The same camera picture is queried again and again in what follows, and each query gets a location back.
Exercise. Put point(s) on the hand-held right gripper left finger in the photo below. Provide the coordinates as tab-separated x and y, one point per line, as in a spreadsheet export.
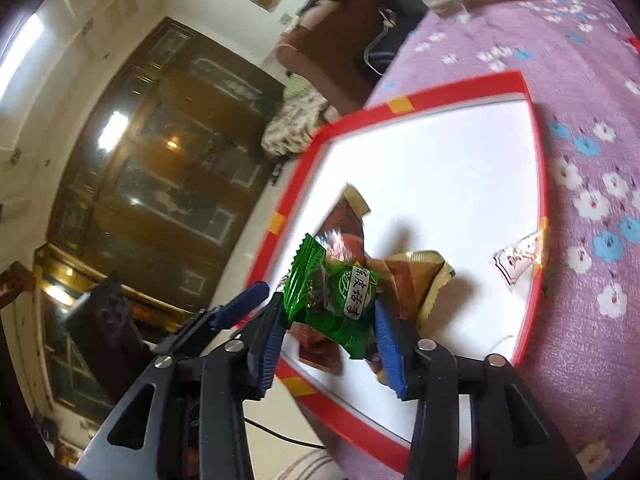
270	345

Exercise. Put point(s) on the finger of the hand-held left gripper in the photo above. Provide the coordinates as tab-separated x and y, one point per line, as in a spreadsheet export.
242	304

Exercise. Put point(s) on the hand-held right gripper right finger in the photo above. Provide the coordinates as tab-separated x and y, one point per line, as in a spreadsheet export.
391	355

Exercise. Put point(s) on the green candy packet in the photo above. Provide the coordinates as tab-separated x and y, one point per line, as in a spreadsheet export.
340	310

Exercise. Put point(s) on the gold snack packet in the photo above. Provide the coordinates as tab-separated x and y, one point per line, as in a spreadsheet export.
415	280

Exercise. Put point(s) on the red rimmed white tray box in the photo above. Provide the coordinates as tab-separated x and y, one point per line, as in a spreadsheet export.
440	160

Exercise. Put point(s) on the dark brown coffee candy packet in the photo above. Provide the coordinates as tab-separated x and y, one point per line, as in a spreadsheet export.
320	347

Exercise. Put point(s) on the gold trimmed glass cabinet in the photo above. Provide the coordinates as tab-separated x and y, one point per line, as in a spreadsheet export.
55	280

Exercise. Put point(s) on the striped cloth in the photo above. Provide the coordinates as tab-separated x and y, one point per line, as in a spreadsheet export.
310	467

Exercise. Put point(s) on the brown snack packet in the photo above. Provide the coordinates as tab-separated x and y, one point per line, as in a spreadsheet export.
345	225

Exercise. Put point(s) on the small black object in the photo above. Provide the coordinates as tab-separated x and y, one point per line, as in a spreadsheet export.
275	172

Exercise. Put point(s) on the wooden glass door cabinet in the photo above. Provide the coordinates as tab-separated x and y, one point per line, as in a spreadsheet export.
165	170

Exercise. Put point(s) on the white red candy packet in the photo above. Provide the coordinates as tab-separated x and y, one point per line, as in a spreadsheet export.
517	260

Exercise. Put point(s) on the floral blanket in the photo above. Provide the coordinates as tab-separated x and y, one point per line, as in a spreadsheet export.
290	130

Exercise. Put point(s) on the green pillow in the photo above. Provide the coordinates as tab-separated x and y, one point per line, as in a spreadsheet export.
296	87

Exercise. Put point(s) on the brown armchair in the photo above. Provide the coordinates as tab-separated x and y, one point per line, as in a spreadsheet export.
340	50

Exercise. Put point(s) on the purple floral tablecloth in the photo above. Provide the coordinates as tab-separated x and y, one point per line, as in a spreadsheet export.
590	110

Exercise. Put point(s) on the wall socket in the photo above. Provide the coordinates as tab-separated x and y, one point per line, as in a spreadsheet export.
286	18

